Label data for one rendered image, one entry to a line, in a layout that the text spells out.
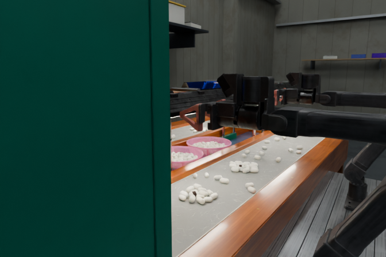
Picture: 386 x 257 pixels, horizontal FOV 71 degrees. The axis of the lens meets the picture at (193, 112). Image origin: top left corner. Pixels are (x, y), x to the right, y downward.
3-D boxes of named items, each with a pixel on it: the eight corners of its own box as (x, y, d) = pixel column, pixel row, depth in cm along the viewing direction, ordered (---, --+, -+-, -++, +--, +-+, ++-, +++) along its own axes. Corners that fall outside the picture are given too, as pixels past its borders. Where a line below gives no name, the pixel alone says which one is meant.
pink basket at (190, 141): (239, 156, 163) (239, 140, 161) (215, 168, 142) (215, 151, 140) (203, 148, 179) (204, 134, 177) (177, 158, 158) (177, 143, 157)
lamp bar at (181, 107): (238, 104, 117) (238, 88, 116) (118, 128, 68) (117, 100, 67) (222, 103, 122) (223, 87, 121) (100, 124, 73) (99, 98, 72)
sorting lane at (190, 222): (329, 136, 191) (329, 133, 191) (111, 320, 51) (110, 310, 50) (286, 131, 209) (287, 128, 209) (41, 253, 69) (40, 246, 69)
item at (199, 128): (174, 102, 68) (205, 104, 63) (190, 100, 74) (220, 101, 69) (174, 128, 69) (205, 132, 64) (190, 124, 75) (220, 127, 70)
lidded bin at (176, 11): (164, 28, 373) (164, 9, 369) (186, 26, 352) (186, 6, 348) (141, 23, 337) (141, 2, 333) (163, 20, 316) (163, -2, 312)
